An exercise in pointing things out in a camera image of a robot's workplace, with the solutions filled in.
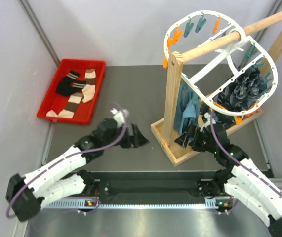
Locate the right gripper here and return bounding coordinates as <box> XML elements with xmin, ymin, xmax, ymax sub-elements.
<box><xmin>175</xmin><ymin>124</ymin><xmax>218</xmax><ymax>154</ymax></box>

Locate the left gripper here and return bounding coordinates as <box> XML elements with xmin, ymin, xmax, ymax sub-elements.
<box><xmin>103</xmin><ymin>123</ymin><xmax>150</xmax><ymax>149</ymax></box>

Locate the orange clothespin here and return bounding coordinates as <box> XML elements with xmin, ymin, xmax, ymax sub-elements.
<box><xmin>234</xmin><ymin>116</ymin><xmax>244</xmax><ymax>125</ymax></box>
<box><xmin>213</xmin><ymin>101</ymin><xmax>226</xmax><ymax>111</ymax></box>

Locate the beige brown sock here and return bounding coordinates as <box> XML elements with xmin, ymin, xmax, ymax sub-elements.
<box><xmin>82</xmin><ymin>69</ymin><xmax>96</xmax><ymax>103</ymax></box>
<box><xmin>46</xmin><ymin>92</ymin><xmax>83</xmax><ymax>119</ymax></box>

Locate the white clip hanger frame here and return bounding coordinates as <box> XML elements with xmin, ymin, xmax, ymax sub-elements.
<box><xmin>163</xmin><ymin>10</ymin><xmax>278</xmax><ymax>117</ymax></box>

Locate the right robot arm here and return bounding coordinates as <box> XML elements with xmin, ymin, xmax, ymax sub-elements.
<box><xmin>175</xmin><ymin>124</ymin><xmax>282</xmax><ymax>237</ymax></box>

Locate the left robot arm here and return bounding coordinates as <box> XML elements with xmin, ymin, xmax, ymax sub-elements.
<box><xmin>5</xmin><ymin>117</ymin><xmax>149</xmax><ymax>222</ymax></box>

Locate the wooden rack stand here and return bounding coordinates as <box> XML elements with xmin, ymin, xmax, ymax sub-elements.
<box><xmin>151</xmin><ymin>11</ymin><xmax>282</xmax><ymax>166</ymax></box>

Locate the teal cloth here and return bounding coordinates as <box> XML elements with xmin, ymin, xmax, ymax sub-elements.
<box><xmin>173</xmin><ymin>81</ymin><xmax>201</xmax><ymax>135</ymax></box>

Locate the black striped sock lower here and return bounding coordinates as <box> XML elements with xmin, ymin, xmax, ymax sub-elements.
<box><xmin>59</xmin><ymin>80</ymin><xmax>86</xmax><ymax>97</ymax></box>

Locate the black striped sock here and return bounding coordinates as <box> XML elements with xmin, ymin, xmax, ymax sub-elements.
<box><xmin>56</xmin><ymin>71</ymin><xmax>80</xmax><ymax>94</ymax></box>
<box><xmin>59</xmin><ymin>80</ymin><xmax>86</xmax><ymax>97</ymax></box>

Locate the dark patterned cloth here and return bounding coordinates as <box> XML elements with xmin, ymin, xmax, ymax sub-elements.
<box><xmin>199</xmin><ymin>66</ymin><xmax>272</xmax><ymax>129</ymax></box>

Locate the black striped sock upper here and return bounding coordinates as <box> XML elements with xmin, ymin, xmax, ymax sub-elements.
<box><xmin>56</xmin><ymin>71</ymin><xmax>80</xmax><ymax>94</ymax></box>

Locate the red plastic tray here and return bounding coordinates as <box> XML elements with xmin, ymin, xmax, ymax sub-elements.
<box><xmin>37</xmin><ymin>59</ymin><xmax>106</xmax><ymax>125</ymax></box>

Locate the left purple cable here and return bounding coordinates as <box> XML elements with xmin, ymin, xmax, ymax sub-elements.
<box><xmin>6</xmin><ymin>101</ymin><xmax>129</xmax><ymax>219</ymax></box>

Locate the purple cable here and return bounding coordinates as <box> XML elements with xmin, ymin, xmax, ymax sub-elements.
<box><xmin>6</xmin><ymin>101</ymin><xmax>129</xmax><ymax>219</ymax></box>
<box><xmin>208</xmin><ymin>111</ymin><xmax>282</xmax><ymax>218</ymax></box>

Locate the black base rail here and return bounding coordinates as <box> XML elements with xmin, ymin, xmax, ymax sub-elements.
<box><xmin>79</xmin><ymin>171</ymin><xmax>226</xmax><ymax>205</ymax></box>

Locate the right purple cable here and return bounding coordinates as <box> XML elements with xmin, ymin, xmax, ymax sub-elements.
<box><xmin>208</xmin><ymin>111</ymin><xmax>282</xmax><ymax>218</ymax></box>

